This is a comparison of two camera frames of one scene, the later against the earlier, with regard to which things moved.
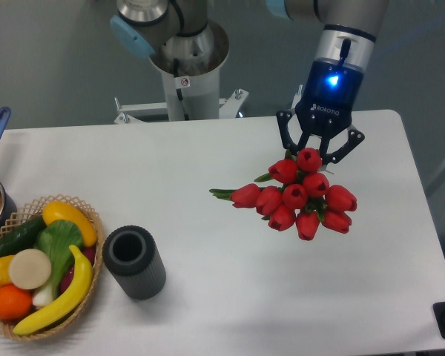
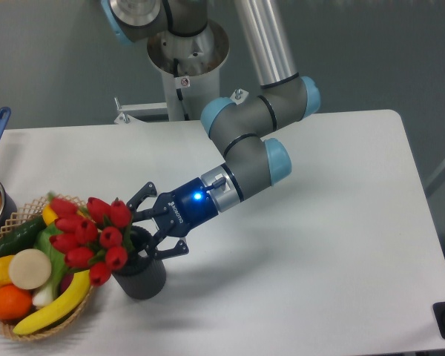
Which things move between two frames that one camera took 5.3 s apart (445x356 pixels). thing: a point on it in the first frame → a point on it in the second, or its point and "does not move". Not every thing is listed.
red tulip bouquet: (300, 196) → (94, 236)
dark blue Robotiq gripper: (325, 108) → (176, 211)
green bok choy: (55, 238) does not move
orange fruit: (10, 303) does not move
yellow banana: (66, 305) does not move
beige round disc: (30, 269) does not move
